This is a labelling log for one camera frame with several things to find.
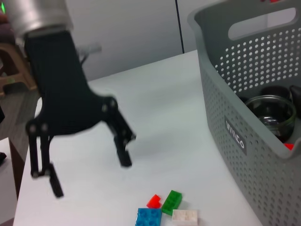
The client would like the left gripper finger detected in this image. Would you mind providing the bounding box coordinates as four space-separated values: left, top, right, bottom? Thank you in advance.
104 107 137 169
28 133 64 199

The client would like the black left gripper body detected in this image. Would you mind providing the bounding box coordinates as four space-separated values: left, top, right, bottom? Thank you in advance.
24 30 120 137

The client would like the white toy brick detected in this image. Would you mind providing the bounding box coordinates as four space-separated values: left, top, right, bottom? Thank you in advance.
171 209 198 225

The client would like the glass teacup with black holder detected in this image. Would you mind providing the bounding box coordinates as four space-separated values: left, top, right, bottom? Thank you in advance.
244 95 297 142

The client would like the grey-green perforated storage bin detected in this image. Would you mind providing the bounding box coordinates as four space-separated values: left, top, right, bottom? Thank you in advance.
187 0 301 226

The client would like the white side desk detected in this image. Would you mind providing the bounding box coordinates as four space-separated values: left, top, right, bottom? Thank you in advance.
0 137 19 226

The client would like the beige plastic stool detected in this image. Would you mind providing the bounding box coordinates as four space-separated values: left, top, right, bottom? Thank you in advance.
0 42 38 97

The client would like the green flat toy brick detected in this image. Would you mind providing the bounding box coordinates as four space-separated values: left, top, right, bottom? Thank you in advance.
161 189 183 216

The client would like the blue toy brick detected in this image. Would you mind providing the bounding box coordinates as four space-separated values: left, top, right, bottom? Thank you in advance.
135 207 163 226

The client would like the black clay teapot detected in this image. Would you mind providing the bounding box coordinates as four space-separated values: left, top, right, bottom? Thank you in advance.
289 84 301 107

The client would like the grey left arm cable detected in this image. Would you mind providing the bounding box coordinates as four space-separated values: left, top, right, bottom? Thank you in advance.
79 52 90 65

